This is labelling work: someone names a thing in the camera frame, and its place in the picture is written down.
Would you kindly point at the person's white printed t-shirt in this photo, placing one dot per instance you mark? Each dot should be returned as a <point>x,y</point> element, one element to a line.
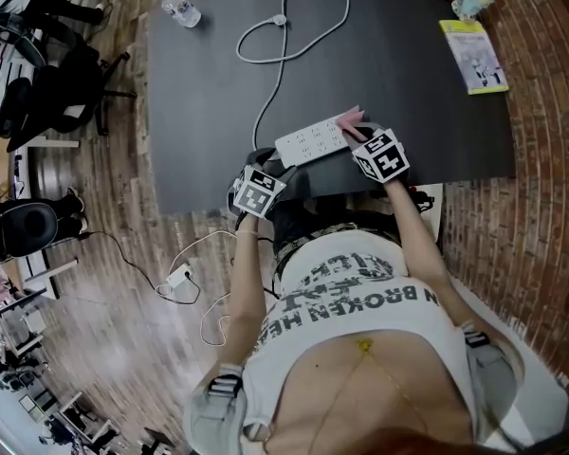
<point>360,296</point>

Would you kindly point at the person's left forearm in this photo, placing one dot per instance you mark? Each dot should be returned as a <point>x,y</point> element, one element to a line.
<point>246,278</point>

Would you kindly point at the black padded chair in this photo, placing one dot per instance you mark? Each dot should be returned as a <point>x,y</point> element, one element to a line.
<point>28,230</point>

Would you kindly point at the pink cloth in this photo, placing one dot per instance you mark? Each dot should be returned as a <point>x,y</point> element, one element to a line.
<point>348,119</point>

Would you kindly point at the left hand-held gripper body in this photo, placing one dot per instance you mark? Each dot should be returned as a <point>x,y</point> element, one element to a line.
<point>258,192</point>

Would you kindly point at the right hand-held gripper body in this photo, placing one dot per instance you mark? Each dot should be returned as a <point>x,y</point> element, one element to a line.
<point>381,157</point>

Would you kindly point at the black mesh office chair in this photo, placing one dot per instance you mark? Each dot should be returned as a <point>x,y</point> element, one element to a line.
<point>61,93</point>

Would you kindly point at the white power strip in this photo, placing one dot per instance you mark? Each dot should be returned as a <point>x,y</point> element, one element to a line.
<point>313,142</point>

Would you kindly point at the person's black jeans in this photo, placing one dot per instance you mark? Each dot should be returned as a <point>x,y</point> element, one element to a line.
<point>313,216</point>

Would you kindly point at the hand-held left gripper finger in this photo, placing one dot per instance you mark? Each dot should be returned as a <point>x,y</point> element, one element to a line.
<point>263,157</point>
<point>288,176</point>

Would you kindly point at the wooden desk white legs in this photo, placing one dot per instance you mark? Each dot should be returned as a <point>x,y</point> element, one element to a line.
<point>42,142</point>

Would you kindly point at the patterned belt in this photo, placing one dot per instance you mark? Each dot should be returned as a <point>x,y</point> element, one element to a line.
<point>308,240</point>

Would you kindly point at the white charger on floor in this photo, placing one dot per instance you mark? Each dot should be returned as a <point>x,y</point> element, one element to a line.
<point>178,277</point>

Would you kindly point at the person's right forearm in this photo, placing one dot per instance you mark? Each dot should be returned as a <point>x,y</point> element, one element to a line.
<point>417,235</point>

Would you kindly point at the yellow-green book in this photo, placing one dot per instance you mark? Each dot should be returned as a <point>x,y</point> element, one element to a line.
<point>476,57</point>

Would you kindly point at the clear plastic water bottle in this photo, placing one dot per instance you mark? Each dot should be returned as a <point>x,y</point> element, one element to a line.
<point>180,8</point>

